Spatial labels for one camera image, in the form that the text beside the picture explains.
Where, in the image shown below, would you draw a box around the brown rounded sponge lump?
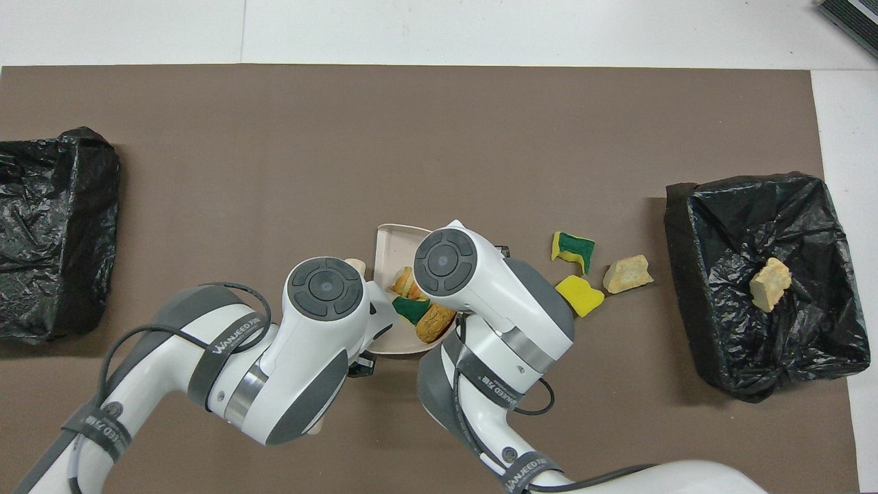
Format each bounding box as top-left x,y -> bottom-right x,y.
415,303 -> 457,344

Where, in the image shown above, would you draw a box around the black bag lined bin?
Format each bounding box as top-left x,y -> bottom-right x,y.
664,172 -> 872,404
0,126 -> 122,344

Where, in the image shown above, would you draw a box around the beige brush black bristles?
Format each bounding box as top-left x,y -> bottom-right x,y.
305,258 -> 364,437

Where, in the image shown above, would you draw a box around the beige sponge chunk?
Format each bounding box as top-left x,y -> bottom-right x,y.
602,255 -> 654,295
749,257 -> 792,313

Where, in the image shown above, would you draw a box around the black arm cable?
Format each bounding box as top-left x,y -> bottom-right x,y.
99,281 -> 273,412
511,376 -> 652,491

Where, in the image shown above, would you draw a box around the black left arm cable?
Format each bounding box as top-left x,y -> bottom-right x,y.
99,281 -> 273,412

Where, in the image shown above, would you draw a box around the dark ribbed device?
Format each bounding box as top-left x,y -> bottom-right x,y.
815,0 -> 878,60

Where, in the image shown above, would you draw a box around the beige plastic dustpan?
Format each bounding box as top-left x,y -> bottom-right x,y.
367,223 -> 459,355

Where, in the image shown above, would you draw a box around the small green yellow sponge wedge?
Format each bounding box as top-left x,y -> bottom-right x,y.
392,296 -> 431,326

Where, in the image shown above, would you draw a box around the brown table mat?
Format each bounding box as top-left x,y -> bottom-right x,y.
0,64 -> 862,494

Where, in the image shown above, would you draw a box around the orange striped sponge piece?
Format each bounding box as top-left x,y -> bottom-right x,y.
389,266 -> 429,301

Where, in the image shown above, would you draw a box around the plain yellow sponge piece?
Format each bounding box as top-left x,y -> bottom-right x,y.
557,274 -> 606,318

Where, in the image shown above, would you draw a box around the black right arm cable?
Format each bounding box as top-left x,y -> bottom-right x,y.
511,376 -> 652,491

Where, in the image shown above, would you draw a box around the curled green yellow sponge piece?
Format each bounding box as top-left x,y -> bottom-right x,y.
551,231 -> 596,275

